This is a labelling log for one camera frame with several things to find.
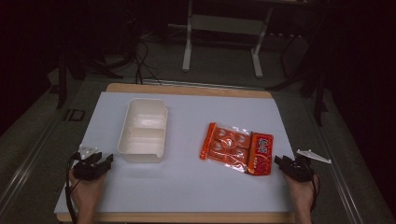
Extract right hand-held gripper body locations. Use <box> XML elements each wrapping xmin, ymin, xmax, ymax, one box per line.
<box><xmin>287</xmin><ymin>148</ymin><xmax>332</xmax><ymax>184</ymax></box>

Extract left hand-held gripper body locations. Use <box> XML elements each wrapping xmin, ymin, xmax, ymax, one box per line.
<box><xmin>72</xmin><ymin>144</ymin><xmax>108</xmax><ymax>182</ymax></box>

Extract person's left hand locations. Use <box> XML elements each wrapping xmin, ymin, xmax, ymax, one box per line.
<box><xmin>68</xmin><ymin>168</ymin><xmax>108</xmax><ymax>207</ymax></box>

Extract person's right hand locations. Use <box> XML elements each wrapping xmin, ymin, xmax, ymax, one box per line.
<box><xmin>282</xmin><ymin>172</ymin><xmax>320</xmax><ymax>207</ymax></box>

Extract orange snack packet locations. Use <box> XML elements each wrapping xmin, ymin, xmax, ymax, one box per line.
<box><xmin>199</xmin><ymin>121</ymin><xmax>275</xmax><ymax>177</ymax></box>

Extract white plastic divided container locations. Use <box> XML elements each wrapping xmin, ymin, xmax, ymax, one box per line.
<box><xmin>117</xmin><ymin>98</ymin><xmax>169</xmax><ymax>164</ymax></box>

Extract black metal stand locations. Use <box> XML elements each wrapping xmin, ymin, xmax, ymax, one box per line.
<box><xmin>55</xmin><ymin>46</ymin><xmax>125</xmax><ymax>110</ymax></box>
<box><xmin>267</xmin><ymin>18</ymin><xmax>330</xmax><ymax>127</ymax></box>

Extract white table mat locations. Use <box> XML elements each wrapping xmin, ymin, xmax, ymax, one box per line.
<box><xmin>53</xmin><ymin>91</ymin><xmax>297</xmax><ymax>215</ymax></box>

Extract wooden table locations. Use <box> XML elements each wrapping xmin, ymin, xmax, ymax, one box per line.
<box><xmin>56</xmin><ymin>82</ymin><xmax>296</xmax><ymax>224</ymax></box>

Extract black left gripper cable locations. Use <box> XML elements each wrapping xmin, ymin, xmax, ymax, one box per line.
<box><xmin>64</xmin><ymin>151</ymin><xmax>82</xmax><ymax>224</ymax></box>

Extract black floor bracket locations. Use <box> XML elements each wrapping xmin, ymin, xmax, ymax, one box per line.
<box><xmin>63</xmin><ymin>107</ymin><xmax>87</xmax><ymax>122</ymax></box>

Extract black floor cables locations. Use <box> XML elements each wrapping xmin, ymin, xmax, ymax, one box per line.
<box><xmin>132</xmin><ymin>38</ymin><xmax>163</xmax><ymax>87</ymax></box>

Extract white metal stand frame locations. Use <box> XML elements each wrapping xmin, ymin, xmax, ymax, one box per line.
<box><xmin>181</xmin><ymin>0</ymin><xmax>276</xmax><ymax>79</ymax></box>

